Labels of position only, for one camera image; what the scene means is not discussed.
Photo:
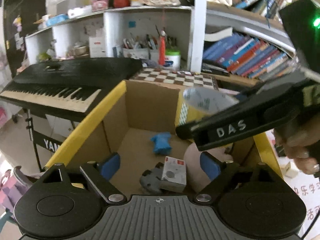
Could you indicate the row of leaning books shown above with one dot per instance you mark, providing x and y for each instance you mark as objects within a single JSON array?
[{"x": 245, "y": 56}]

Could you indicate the pink checkered tablecloth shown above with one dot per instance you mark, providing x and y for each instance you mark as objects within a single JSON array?
[{"x": 263, "y": 148}]

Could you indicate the grey purple toy car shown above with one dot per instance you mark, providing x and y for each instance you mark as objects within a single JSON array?
[{"x": 150, "y": 179}]

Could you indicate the white bookshelf unit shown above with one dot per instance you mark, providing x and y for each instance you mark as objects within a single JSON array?
[{"x": 186, "y": 23}]

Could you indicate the black electronic keyboard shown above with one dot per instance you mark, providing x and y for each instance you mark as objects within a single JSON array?
[{"x": 68, "y": 89}]

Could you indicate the checkered chess board box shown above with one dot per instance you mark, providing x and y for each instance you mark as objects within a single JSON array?
[{"x": 180, "y": 78}]

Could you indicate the pink pig plush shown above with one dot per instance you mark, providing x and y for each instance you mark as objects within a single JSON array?
[{"x": 199, "y": 173}]

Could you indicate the white green lidded jar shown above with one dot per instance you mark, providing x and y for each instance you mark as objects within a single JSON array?
[{"x": 172, "y": 59}]

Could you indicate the white power adapter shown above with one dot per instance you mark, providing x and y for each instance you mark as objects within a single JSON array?
[{"x": 291, "y": 170}]

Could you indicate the yellow tape roll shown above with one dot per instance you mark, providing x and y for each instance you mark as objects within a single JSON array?
[{"x": 195, "y": 103}]

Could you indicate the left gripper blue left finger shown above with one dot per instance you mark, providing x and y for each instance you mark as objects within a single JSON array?
[{"x": 98, "y": 176}]

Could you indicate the person right hand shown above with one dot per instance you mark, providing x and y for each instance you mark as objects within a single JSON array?
[{"x": 300, "y": 140}]

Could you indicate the yellow cardboard box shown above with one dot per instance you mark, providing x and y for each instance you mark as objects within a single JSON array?
[{"x": 124, "y": 122}]

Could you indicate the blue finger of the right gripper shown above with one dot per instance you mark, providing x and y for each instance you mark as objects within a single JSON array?
[{"x": 260, "y": 109}]

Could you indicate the blue wrapper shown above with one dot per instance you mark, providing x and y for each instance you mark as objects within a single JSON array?
[{"x": 161, "y": 143}]

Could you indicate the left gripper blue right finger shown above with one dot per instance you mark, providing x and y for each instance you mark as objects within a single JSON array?
[{"x": 222, "y": 175}]

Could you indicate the small white grey box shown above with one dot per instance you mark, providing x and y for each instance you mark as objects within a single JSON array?
[{"x": 174, "y": 175}]

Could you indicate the red bottle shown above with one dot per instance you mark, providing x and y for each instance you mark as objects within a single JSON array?
[{"x": 161, "y": 60}]

